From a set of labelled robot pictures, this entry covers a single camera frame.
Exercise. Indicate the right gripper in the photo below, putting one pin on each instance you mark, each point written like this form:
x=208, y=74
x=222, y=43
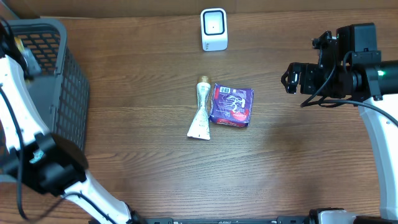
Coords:
x=306, y=72

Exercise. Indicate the white tube gold cap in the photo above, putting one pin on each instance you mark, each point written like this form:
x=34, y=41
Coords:
x=199, y=128

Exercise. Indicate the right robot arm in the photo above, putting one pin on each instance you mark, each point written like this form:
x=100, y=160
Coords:
x=350, y=71

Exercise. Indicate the grey plastic basket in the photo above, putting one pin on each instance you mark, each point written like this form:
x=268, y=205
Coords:
x=59, y=81

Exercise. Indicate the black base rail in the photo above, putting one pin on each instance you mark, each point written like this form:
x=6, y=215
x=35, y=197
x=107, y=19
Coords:
x=278, y=220

